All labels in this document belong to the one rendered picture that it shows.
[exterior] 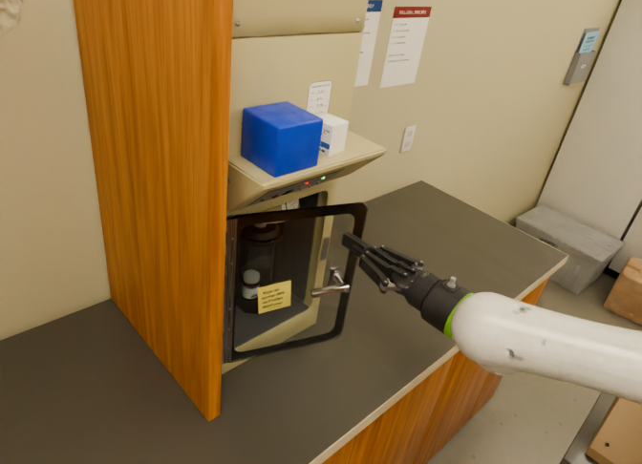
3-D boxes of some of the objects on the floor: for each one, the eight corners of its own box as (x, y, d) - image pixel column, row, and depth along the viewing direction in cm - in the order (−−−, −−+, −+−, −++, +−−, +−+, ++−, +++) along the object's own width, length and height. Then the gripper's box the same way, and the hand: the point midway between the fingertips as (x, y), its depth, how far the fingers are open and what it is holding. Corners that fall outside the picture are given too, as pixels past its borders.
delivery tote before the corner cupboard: (500, 255, 354) (515, 217, 337) (528, 238, 380) (543, 202, 363) (580, 302, 319) (602, 262, 302) (605, 280, 345) (627, 242, 328)
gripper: (458, 269, 94) (367, 215, 108) (417, 294, 86) (325, 231, 100) (447, 299, 98) (361, 242, 112) (408, 326, 90) (320, 261, 104)
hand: (356, 245), depth 104 cm, fingers closed
